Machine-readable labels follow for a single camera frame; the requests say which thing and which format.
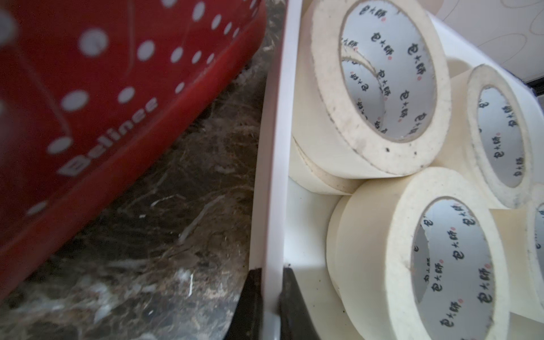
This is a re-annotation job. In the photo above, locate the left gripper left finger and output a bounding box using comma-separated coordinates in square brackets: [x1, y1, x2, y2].
[224, 269, 263, 340]

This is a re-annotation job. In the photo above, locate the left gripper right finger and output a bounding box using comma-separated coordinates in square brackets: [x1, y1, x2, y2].
[279, 268, 320, 340]

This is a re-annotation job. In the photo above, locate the white plastic storage box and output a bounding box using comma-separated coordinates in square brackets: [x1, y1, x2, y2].
[249, 1, 543, 339]

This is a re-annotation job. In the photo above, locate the masking tape roll three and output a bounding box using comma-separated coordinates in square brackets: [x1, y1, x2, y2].
[326, 167, 510, 339]

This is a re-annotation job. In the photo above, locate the masking tape roll five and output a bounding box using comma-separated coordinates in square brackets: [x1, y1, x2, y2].
[289, 137, 365, 196]

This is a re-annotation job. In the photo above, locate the masking tape roll four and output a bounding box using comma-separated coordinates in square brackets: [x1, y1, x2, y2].
[492, 184, 543, 322]

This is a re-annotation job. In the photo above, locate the masking tape roll one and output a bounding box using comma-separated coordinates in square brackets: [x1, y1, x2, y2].
[293, 1, 451, 179]

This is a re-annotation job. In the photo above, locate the masking tape roll two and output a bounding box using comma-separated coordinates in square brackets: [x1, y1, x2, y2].
[434, 65, 534, 209]

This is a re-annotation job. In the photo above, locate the red polka-dot toaster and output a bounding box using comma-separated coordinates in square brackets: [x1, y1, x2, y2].
[1, 1, 266, 297]

